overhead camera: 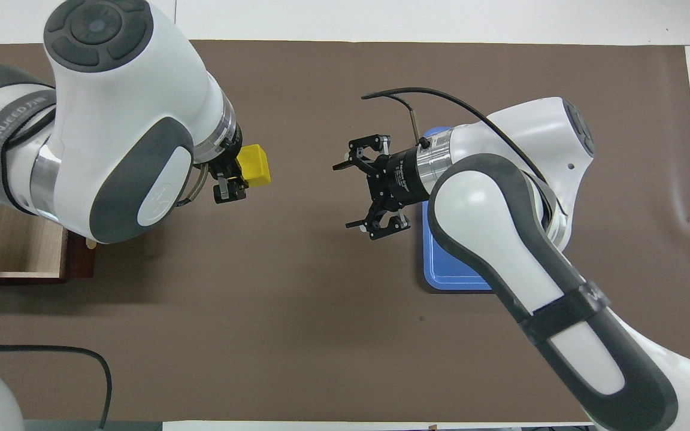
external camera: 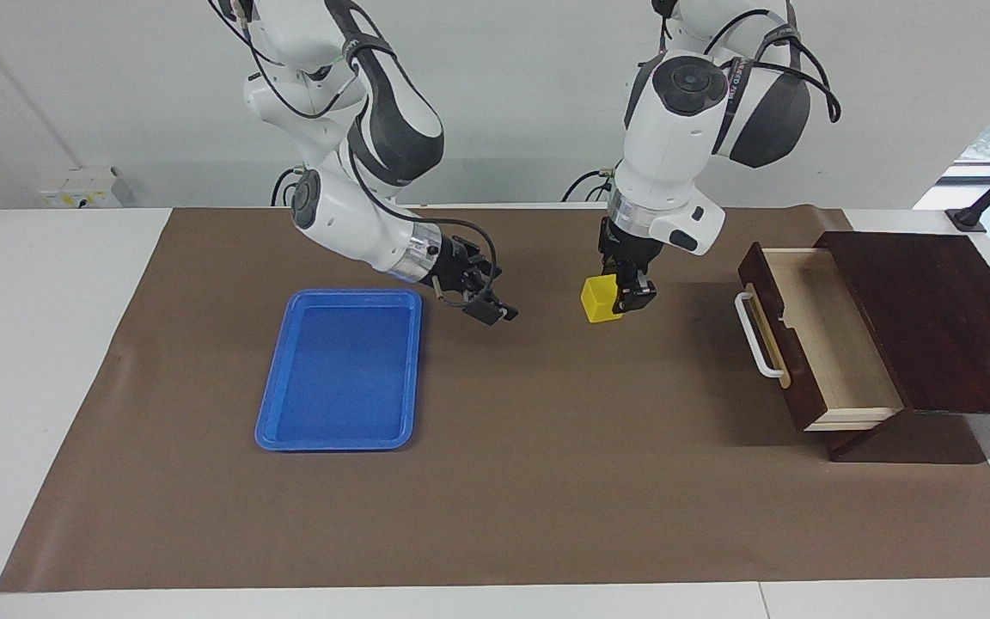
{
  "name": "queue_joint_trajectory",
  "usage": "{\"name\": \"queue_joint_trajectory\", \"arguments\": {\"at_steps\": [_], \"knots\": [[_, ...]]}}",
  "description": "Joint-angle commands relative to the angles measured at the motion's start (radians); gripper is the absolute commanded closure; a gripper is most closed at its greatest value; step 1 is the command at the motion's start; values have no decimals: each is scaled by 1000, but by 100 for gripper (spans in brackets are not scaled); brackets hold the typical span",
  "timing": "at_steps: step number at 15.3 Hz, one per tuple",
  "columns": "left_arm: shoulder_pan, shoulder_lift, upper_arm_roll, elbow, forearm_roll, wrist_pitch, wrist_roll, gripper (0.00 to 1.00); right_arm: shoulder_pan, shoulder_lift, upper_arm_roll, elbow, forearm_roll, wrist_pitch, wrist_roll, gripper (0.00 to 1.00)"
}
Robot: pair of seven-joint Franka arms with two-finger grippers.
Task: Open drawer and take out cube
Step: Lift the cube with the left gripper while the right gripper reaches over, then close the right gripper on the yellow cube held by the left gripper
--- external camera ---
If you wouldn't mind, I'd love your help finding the yellow cube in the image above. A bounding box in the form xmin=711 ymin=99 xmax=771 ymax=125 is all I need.
xmin=580 ymin=274 xmax=626 ymax=325

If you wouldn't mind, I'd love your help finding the wooden drawer with white handle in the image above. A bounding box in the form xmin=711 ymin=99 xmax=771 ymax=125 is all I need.
xmin=735 ymin=241 xmax=907 ymax=433

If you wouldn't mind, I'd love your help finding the dark wooden drawer cabinet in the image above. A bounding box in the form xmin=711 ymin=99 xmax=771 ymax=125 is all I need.
xmin=815 ymin=230 xmax=990 ymax=463

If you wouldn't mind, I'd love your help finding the blue plastic tray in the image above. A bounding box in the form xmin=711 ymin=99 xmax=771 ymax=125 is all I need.
xmin=254 ymin=288 xmax=423 ymax=453

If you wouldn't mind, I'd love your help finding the brown paper table mat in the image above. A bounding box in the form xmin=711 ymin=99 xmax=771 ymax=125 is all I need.
xmin=0 ymin=205 xmax=990 ymax=594

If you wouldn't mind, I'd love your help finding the black left base cable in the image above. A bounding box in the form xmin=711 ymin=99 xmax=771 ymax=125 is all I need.
xmin=560 ymin=167 xmax=618 ymax=204

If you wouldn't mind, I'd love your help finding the black base cable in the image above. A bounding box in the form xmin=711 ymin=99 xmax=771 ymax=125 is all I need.
xmin=270 ymin=166 xmax=309 ymax=208
xmin=560 ymin=167 xmax=618 ymax=204

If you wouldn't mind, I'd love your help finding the black right base cable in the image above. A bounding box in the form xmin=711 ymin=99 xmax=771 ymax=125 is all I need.
xmin=270 ymin=166 xmax=309 ymax=208

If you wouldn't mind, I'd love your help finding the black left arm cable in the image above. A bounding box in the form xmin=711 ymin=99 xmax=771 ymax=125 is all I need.
xmin=701 ymin=7 xmax=843 ymax=123

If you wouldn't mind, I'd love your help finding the white wall socket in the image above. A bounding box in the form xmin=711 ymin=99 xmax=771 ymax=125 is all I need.
xmin=38 ymin=166 xmax=123 ymax=210

